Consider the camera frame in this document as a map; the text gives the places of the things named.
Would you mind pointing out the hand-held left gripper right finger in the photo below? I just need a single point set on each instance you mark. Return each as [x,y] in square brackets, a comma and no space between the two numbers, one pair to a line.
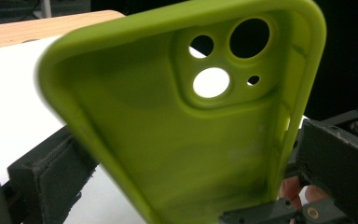
[338,161]

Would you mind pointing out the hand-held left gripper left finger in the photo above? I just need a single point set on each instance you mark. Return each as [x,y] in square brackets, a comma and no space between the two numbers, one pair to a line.
[52,177]

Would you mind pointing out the green cartoon phone case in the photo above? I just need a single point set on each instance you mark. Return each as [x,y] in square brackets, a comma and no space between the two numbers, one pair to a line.
[167,140]

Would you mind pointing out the white board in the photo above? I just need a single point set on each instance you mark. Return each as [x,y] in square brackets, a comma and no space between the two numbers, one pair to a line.
[12,93]

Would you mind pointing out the light wooden table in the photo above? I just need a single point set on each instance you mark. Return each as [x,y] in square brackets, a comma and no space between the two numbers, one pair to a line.
[28,29]

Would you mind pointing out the white metal desk frame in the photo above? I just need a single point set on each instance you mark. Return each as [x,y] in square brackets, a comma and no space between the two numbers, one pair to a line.
[46,7]

